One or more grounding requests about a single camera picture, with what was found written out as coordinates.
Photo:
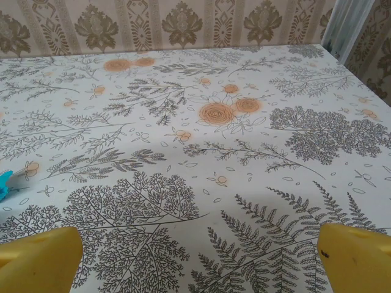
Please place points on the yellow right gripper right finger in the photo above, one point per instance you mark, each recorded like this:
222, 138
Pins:
357, 262

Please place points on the aluminium frame post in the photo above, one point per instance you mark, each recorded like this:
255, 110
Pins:
345, 27

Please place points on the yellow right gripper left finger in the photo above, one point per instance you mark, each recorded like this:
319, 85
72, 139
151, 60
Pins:
36, 265

